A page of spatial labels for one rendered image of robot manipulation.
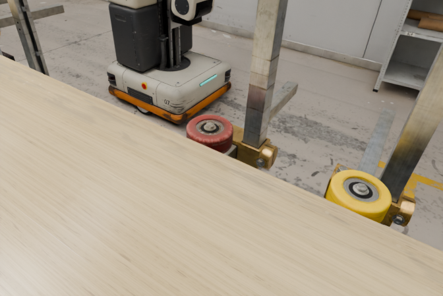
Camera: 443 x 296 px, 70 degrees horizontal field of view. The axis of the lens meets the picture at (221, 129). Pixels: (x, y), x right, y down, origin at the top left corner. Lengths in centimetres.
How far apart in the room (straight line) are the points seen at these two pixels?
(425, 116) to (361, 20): 276
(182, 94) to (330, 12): 182
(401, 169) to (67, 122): 54
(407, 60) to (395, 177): 273
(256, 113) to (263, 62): 10
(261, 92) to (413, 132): 24
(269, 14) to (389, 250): 35
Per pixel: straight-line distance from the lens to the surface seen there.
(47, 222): 44
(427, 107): 50
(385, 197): 49
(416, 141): 53
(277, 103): 79
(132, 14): 201
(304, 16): 337
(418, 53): 324
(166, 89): 198
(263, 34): 52
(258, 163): 63
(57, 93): 70
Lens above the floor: 122
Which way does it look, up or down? 36 degrees down
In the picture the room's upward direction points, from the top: 3 degrees clockwise
